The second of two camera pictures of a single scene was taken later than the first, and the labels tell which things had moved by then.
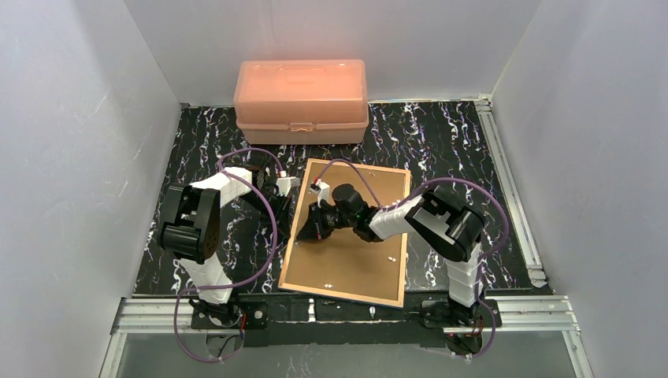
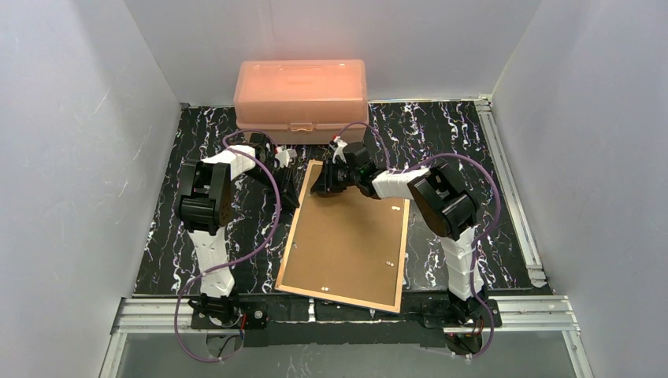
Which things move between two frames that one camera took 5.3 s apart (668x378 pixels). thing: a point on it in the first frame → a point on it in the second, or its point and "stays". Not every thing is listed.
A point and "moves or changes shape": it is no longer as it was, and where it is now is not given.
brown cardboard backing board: (385, 185) moves or changes shape
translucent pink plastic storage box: (301, 101) stays
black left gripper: (279, 209) → (284, 184)
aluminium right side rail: (536, 276) stays
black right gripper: (318, 224) → (328, 177)
